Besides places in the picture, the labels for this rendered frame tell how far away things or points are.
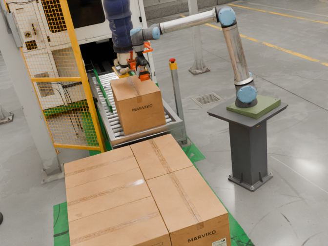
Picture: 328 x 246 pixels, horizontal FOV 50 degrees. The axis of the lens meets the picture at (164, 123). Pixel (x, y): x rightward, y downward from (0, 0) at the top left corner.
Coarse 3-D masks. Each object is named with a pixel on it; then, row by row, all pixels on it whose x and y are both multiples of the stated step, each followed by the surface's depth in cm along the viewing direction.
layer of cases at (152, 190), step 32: (96, 160) 302; (128, 160) 294; (160, 160) 286; (96, 192) 261; (128, 192) 255; (160, 192) 249; (192, 192) 243; (96, 224) 230; (128, 224) 225; (160, 224) 220; (192, 224) 216; (224, 224) 224
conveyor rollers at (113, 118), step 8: (112, 72) 518; (96, 80) 497; (104, 80) 492; (112, 80) 486; (96, 88) 466; (104, 88) 467; (112, 96) 436; (104, 104) 411; (112, 104) 412; (112, 120) 371; (168, 120) 350; (112, 128) 355; (120, 128) 349; (120, 136) 333
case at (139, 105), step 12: (120, 84) 345; (132, 84) 339; (144, 84) 334; (120, 96) 316; (132, 96) 312; (144, 96) 312; (156, 96) 315; (120, 108) 311; (132, 108) 314; (144, 108) 317; (156, 108) 320; (120, 120) 346; (132, 120) 319; (144, 120) 322; (156, 120) 325; (132, 132) 324
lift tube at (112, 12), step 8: (104, 0) 300; (112, 0) 296; (120, 0) 297; (128, 0) 303; (104, 8) 304; (112, 8) 298; (120, 8) 299; (128, 8) 306; (112, 16) 302; (120, 16) 302
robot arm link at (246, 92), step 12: (228, 12) 246; (228, 24) 249; (228, 36) 255; (228, 48) 261; (240, 48) 258; (240, 60) 261; (240, 72) 265; (240, 84) 268; (252, 84) 269; (240, 96) 270; (252, 96) 269
